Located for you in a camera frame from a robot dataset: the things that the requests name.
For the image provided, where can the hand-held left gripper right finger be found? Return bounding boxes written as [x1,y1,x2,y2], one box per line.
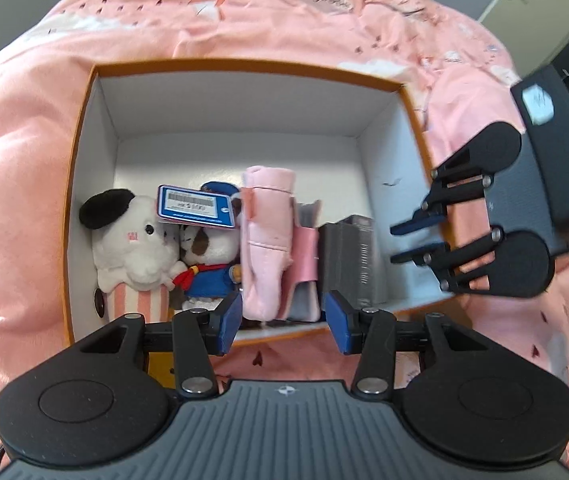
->
[325,290,495,397]

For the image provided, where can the white dog cupcake plush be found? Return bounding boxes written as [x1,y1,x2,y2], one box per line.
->
[78,189,181,322]

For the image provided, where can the dark grey small box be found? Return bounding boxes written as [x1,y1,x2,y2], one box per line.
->
[318,215,376,306]

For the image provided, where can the plush toy in blue outfit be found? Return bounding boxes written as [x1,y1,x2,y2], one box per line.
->
[172,182,245,311]

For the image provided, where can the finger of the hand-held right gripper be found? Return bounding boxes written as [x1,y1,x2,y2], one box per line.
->
[390,229,504,294]
[390,142,491,236]

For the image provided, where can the pink fabric pouch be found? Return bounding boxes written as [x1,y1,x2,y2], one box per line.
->
[241,166,322,323]

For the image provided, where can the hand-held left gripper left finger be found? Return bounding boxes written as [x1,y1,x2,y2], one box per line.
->
[77,291,244,397]

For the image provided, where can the orange cardboard box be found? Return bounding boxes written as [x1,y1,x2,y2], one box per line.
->
[62,59,457,348]

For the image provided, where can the yellow round toy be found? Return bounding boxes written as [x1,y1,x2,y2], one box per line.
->
[147,350,176,388]

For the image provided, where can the pink printed duvet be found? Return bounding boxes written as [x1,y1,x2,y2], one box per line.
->
[0,0,569,471]

